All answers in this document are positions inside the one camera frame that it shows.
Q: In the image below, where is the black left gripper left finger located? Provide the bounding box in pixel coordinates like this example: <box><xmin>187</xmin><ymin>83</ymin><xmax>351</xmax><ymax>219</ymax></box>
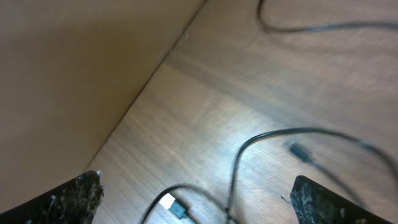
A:
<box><xmin>1</xmin><ymin>170</ymin><xmax>104</xmax><ymax>223</ymax></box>

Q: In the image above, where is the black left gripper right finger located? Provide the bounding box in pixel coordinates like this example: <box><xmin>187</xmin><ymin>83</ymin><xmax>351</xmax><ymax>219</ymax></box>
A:
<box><xmin>290</xmin><ymin>175</ymin><xmax>392</xmax><ymax>224</ymax></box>

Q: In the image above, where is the separated black USB cable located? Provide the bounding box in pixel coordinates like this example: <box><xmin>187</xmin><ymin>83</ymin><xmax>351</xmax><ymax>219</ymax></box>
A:
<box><xmin>256</xmin><ymin>0</ymin><xmax>398</xmax><ymax>34</ymax></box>
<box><xmin>139</xmin><ymin>126</ymin><xmax>398</xmax><ymax>224</ymax></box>

